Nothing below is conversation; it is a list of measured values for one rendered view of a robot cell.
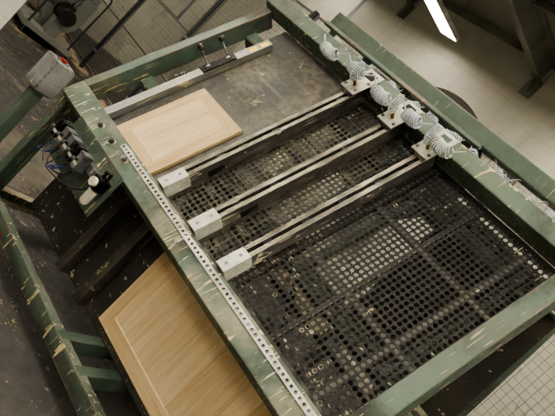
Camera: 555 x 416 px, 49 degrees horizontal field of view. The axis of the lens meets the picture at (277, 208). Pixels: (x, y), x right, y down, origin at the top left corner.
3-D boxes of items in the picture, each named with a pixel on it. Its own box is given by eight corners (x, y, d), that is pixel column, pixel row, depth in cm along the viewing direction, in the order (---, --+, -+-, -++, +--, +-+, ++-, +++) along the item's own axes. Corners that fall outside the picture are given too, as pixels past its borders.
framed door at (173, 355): (101, 319, 282) (97, 318, 280) (183, 236, 276) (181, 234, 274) (193, 493, 234) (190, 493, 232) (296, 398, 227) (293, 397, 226)
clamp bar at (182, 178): (158, 186, 271) (147, 148, 252) (369, 85, 309) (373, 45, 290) (168, 200, 265) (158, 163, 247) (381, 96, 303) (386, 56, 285)
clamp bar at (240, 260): (215, 267, 243) (207, 231, 224) (439, 145, 281) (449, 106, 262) (227, 285, 238) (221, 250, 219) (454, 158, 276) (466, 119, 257)
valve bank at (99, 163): (25, 139, 285) (59, 101, 282) (48, 150, 297) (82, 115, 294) (64, 207, 258) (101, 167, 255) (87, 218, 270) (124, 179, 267)
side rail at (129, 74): (89, 96, 320) (83, 79, 311) (267, 23, 355) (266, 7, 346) (94, 102, 316) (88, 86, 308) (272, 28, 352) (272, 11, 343)
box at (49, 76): (23, 76, 291) (49, 49, 289) (43, 88, 301) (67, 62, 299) (31, 90, 285) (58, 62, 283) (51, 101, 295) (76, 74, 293)
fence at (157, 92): (106, 114, 302) (103, 108, 298) (268, 45, 332) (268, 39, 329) (110, 120, 299) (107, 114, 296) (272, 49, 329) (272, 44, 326)
